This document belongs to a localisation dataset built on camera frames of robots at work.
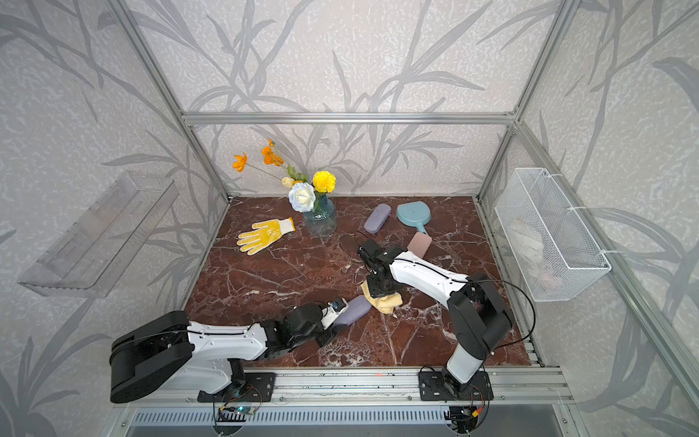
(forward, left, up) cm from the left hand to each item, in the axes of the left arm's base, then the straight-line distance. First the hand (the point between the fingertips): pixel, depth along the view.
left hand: (341, 320), depth 84 cm
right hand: (+9, -12, +4) cm, 15 cm away
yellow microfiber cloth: (+2, -13, +6) cm, 15 cm away
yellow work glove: (+36, +33, -3) cm, 49 cm away
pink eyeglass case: (+29, -28, +1) cm, 40 cm away
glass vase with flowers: (+24, +9, +30) cm, 40 cm away
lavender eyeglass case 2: (+41, -12, +1) cm, 42 cm away
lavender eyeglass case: (+3, -5, +2) cm, 6 cm away
